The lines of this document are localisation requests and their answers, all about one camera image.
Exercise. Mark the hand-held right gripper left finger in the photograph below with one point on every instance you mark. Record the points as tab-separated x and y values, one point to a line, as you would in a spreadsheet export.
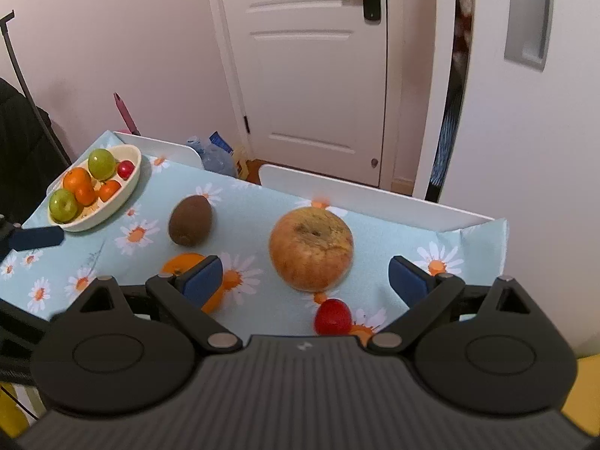
201	281

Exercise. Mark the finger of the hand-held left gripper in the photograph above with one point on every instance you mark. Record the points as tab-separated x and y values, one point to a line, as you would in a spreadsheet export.
37	238

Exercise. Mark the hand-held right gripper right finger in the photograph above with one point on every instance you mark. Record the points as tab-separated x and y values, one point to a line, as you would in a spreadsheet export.
408	281

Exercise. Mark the green apple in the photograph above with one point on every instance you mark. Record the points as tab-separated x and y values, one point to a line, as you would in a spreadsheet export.
63	205
101	163

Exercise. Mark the small tangerine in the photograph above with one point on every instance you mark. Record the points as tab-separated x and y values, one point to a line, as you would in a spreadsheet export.
110	190
86	194

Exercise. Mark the cream oval bowl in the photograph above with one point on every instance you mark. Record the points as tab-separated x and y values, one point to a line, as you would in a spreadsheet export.
101	213

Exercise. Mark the large orange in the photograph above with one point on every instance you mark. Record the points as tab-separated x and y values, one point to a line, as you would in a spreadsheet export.
76	178
187	262

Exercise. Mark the large yellow-red apple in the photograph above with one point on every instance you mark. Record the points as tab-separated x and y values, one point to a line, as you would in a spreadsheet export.
310	248

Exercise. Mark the small red fruit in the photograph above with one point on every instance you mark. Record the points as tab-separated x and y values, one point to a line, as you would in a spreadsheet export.
333	316
125	169

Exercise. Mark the brown kiwi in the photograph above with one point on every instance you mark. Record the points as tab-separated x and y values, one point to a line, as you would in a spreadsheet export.
190	221

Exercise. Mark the black chair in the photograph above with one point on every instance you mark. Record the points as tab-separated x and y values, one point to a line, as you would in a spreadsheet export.
26	159

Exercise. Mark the daisy print tablecloth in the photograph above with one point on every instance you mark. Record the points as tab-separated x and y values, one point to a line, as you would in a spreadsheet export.
253	215

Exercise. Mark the clear plastic bottle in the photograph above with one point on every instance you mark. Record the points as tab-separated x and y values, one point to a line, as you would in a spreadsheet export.
215	159

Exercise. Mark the blue packet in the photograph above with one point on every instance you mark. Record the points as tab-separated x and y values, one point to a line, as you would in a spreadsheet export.
221	143

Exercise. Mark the black stand pole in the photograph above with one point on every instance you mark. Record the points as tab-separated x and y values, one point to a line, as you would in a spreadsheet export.
22	68

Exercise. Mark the white sliding door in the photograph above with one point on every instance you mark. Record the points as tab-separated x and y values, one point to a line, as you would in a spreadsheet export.
529	150

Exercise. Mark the white panel door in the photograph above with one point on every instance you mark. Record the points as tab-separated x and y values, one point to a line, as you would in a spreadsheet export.
318	93

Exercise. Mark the yellow stool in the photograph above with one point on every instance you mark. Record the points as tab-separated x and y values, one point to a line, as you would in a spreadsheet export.
583	393

